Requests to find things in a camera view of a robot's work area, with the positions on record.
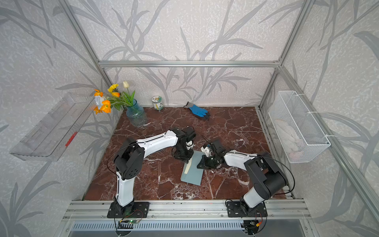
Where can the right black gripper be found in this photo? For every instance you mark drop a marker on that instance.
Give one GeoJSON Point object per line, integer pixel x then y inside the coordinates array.
{"type": "Point", "coordinates": [203, 161]}

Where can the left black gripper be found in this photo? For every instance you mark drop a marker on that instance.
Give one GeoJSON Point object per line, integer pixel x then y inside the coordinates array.
{"type": "Point", "coordinates": [185, 159]}

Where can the cream letter paper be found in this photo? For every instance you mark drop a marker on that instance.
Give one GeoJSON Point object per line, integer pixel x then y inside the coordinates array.
{"type": "Point", "coordinates": [187, 166]}

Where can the light blue envelope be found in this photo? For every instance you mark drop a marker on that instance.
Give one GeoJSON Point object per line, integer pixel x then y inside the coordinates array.
{"type": "Point", "coordinates": [194, 175]}

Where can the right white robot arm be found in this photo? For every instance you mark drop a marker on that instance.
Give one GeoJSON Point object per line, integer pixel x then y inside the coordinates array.
{"type": "Point", "coordinates": [263, 170]}

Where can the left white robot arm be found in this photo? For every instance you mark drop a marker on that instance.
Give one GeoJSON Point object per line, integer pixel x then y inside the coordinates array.
{"type": "Point", "coordinates": [129, 160]}

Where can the blue grey work glove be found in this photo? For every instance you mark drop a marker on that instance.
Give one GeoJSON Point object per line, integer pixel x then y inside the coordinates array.
{"type": "Point", "coordinates": [197, 111]}

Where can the small green white can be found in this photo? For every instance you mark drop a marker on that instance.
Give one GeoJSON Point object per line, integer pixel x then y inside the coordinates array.
{"type": "Point", "coordinates": [157, 103]}

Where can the glass vase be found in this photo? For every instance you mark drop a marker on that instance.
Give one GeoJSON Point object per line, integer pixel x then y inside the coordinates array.
{"type": "Point", "coordinates": [136, 114]}

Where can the white cloth in basket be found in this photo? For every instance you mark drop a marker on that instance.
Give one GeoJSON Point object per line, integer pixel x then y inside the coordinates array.
{"type": "Point", "coordinates": [291, 142]}

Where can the orange yellow artificial flowers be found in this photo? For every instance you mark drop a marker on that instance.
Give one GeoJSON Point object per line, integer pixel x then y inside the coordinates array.
{"type": "Point", "coordinates": [113, 99]}

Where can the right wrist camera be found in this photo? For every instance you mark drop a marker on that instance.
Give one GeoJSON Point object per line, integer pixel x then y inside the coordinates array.
{"type": "Point", "coordinates": [214, 148]}

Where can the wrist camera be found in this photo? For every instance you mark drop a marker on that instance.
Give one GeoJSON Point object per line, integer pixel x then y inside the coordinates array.
{"type": "Point", "coordinates": [189, 137]}
{"type": "Point", "coordinates": [214, 148]}

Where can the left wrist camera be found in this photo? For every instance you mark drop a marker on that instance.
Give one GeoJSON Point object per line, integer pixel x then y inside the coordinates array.
{"type": "Point", "coordinates": [189, 137]}

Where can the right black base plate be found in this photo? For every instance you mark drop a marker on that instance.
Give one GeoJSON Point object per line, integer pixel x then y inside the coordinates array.
{"type": "Point", "coordinates": [241, 209]}

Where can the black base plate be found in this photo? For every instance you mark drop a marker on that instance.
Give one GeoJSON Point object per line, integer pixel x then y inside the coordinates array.
{"type": "Point", "coordinates": [133, 210]}
{"type": "Point", "coordinates": [241, 209]}

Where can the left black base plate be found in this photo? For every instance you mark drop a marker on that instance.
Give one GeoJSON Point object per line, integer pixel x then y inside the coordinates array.
{"type": "Point", "coordinates": [133, 210]}

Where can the right circuit board with wires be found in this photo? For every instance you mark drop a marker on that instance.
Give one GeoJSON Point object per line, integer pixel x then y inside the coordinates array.
{"type": "Point", "coordinates": [253, 227]}

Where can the circuit board with wires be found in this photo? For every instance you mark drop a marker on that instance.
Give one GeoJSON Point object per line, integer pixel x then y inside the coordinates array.
{"type": "Point", "coordinates": [253, 227]}
{"type": "Point", "coordinates": [128, 221]}

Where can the left circuit board with wires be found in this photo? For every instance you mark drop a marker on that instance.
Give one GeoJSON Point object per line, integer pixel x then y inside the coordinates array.
{"type": "Point", "coordinates": [128, 221]}

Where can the white wire mesh basket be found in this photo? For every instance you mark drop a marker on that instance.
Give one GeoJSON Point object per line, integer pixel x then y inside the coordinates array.
{"type": "Point", "coordinates": [289, 107]}

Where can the aluminium front rail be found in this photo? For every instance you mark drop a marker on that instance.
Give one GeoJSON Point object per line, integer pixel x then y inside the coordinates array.
{"type": "Point", "coordinates": [187, 210]}

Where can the clear plastic wall shelf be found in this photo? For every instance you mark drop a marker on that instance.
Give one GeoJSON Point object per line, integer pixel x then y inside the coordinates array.
{"type": "Point", "coordinates": [50, 138]}

